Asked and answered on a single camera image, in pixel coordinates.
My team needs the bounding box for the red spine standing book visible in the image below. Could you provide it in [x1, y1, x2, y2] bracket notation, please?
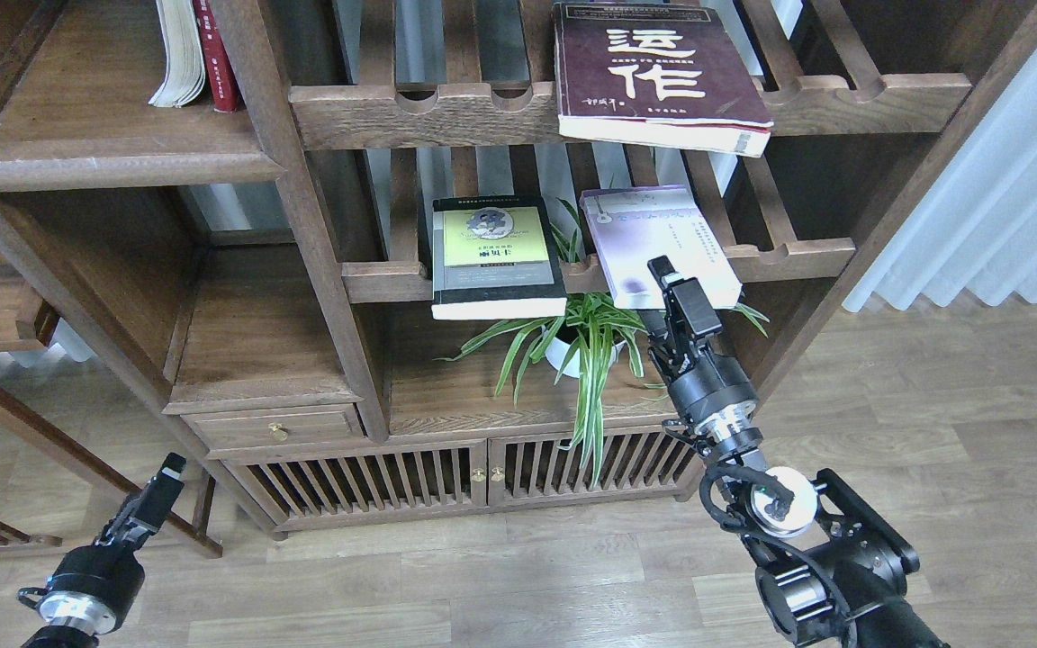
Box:
[191, 0, 239, 113]

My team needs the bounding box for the cream paged standing book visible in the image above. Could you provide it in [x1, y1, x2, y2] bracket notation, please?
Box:
[149, 1, 206, 108]

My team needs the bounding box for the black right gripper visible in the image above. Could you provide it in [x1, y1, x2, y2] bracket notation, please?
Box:
[637, 256, 762, 451]

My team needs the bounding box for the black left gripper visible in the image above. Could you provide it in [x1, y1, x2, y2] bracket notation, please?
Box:
[18, 453, 186, 635]

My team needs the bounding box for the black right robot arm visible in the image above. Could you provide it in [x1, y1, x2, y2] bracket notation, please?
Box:
[641, 256, 942, 647]

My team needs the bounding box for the green spider plant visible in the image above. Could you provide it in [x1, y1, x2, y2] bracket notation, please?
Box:
[442, 200, 770, 487]

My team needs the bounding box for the dark red book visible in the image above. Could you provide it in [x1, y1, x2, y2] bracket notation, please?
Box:
[552, 3, 774, 158]

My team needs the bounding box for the white plant pot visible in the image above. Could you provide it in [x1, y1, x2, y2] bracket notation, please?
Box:
[543, 326, 627, 379]

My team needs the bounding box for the dark wooden bookshelf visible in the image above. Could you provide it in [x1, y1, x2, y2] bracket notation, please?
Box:
[0, 1, 1037, 535]

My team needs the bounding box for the pale purple white book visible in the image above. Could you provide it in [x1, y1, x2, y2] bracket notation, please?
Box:
[582, 184, 742, 311]

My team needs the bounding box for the yellow and black book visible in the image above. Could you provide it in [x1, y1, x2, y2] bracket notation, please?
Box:
[431, 195, 567, 320]

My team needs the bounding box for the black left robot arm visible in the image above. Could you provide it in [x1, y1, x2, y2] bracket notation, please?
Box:
[17, 453, 186, 647]

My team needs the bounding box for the white pleated curtain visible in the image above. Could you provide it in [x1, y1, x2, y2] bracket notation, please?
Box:
[843, 49, 1037, 312]

